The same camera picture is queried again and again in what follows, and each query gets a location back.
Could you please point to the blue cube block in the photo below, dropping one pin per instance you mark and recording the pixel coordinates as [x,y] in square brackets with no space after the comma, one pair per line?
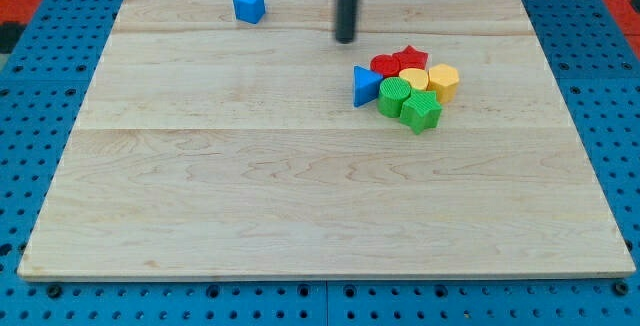
[250,11]

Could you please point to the blue triangle block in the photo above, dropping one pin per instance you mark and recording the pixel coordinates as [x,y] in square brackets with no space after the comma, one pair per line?
[366,85]

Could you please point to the green cylinder block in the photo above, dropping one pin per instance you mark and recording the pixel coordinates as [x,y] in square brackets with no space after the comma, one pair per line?
[393,92]

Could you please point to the red cylinder block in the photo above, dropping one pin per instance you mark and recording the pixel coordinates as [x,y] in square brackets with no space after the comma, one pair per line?
[386,65]

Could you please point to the green star block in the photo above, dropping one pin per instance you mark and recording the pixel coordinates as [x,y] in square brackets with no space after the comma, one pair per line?
[421,111]

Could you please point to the light wooden board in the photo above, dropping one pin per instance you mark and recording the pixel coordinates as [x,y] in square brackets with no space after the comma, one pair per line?
[207,149]

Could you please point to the yellow heart block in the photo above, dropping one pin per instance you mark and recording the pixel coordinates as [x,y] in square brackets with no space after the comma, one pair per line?
[417,78]

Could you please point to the red star block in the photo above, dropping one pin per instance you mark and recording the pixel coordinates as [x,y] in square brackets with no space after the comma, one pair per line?
[411,57]

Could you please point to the yellow hexagon block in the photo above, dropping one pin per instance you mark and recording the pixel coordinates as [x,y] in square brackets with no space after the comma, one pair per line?
[443,80]

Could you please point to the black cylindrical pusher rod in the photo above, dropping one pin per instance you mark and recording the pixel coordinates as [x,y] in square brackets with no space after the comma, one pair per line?
[346,16]

